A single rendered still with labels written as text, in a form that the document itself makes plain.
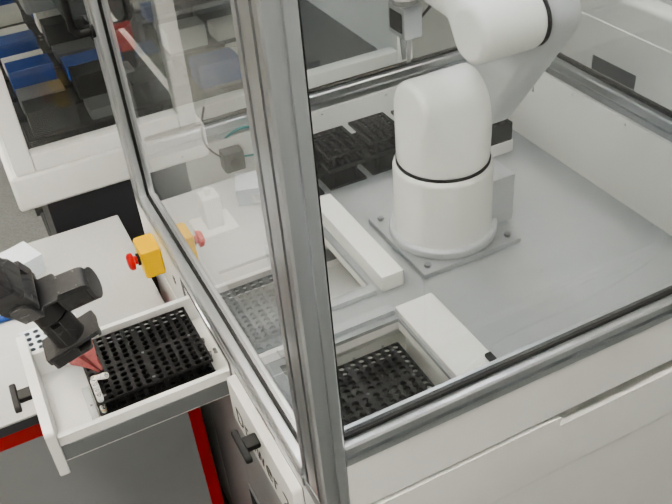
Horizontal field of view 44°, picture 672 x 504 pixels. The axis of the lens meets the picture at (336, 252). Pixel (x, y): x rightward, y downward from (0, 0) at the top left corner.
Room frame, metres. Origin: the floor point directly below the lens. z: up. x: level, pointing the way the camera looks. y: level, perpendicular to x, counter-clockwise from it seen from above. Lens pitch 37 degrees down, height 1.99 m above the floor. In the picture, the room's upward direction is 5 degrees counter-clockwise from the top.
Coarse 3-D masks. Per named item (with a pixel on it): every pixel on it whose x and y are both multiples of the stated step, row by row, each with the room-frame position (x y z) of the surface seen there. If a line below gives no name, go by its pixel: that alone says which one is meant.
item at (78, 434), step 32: (128, 320) 1.29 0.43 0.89; (192, 320) 1.34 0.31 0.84; (32, 352) 1.22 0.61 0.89; (64, 384) 1.18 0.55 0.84; (192, 384) 1.09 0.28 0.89; (224, 384) 1.11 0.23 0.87; (64, 416) 1.10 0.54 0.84; (128, 416) 1.04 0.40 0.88; (160, 416) 1.06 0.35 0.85; (64, 448) 0.99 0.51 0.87; (96, 448) 1.01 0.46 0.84
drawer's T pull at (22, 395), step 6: (12, 384) 1.12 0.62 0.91; (12, 390) 1.10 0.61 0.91; (18, 390) 1.10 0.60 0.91; (24, 390) 1.10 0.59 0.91; (12, 396) 1.09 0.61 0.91; (18, 396) 1.09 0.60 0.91; (24, 396) 1.08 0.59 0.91; (30, 396) 1.09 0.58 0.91; (12, 402) 1.07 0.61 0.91; (18, 402) 1.07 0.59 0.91; (18, 408) 1.06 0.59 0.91
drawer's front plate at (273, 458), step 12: (228, 384) 1.06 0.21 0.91; (240, 384) 1.05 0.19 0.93; (240, 396) 1.02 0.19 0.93; (240, 408) 1.01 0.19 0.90; (252, 408) 0.99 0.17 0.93; (240, 420) 1.03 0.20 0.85; (252, 420) 0.96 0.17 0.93; (252, 432) 0.97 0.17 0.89; (264, 432) 0.93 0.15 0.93; (264, 444) 0.91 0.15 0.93; (276, 444) 0.91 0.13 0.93; (264, 456) 0.92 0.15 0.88; (276, 456) 0.88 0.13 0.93; (264, 468) 0.94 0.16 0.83; (276, 468) 0.86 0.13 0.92; (288, 468) 0.85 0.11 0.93; (276, 480) 0.88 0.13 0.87; (288, 480) 0.83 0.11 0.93; (276, 492) 0.89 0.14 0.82; (288, 492) 0.82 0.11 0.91; (300, 492) 0.81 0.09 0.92
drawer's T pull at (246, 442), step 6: (234, 432) 0.95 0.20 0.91; (234, 438) 0.94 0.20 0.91; (240, 438) 0.94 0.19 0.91; (246, 438) 0.94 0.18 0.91; (252, 438) 0.94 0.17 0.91; (240, 444) 0.93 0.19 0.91; (246, 444) 0.92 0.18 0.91; (252, 444) 0.92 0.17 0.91; (258, 444) 0.92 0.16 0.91; (240, 450) 0.91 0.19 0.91; (246, 450) 0.91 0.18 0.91; (252, 450) 0.92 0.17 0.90; (246, 456) 0.90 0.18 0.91; (246, 462) 0.89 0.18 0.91
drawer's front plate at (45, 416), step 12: (24, 336) 1.23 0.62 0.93; (24, 348) 1.19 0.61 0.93; (24, 360) 1.16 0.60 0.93; (36, 372) 1.14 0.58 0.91; (36, 384) 1.09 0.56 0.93; (36, 396) 1.06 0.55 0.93; (36, 408) 1.04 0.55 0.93; (48, 408) 1.07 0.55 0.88; (48, 420) 1.00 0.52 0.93; (48, 432) 0.98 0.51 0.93; (48, 444) 0.97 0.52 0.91; (60, 456) 0.97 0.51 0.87; (60, 468) 0.97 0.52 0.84
